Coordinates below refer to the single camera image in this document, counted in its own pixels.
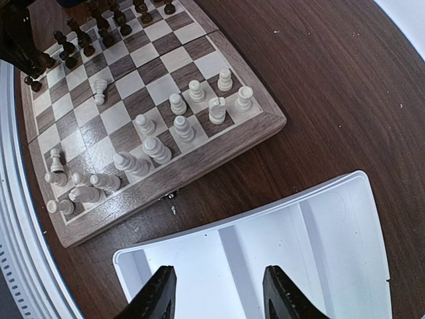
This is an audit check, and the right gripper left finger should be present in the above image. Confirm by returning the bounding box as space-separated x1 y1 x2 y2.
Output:
122 266 176 318

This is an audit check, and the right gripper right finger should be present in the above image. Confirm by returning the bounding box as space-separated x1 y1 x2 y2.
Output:
262 266 327 318

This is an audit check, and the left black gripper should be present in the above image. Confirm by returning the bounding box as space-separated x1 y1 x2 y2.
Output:
1 0 55 78

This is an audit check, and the dark brown chess piece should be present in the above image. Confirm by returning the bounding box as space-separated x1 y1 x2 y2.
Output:
86 0 114 48
53 30 77 70
108 0 132 36
164 0 176 15
24 76 43 92

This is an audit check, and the white plastic compartment tray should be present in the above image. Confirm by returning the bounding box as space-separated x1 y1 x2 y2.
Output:
112 171 392 318

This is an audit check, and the white pawn mid board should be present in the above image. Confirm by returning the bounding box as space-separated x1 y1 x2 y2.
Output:
94 78 108 106

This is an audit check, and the wooden chess board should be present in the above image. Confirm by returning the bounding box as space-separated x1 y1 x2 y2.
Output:
21 1 287 248

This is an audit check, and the row of white chess pieces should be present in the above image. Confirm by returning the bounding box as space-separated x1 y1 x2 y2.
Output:
38 69 262 222

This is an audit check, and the dark bishop piece in tray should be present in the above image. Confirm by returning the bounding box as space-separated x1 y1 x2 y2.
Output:
67 18 96 57

